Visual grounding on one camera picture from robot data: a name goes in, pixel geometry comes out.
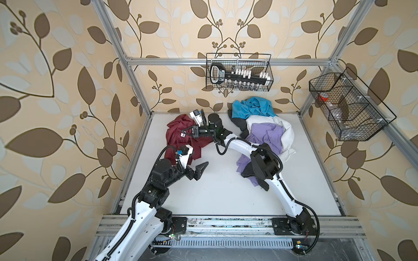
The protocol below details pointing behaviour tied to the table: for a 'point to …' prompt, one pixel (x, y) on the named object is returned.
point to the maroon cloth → (174, 129)
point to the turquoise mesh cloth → (251, 106)
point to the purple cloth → (261, 133)
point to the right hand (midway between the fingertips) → (182, 131)
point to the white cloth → (288, 136)
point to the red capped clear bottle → (337, 116)
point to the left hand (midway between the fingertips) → (201, 156)
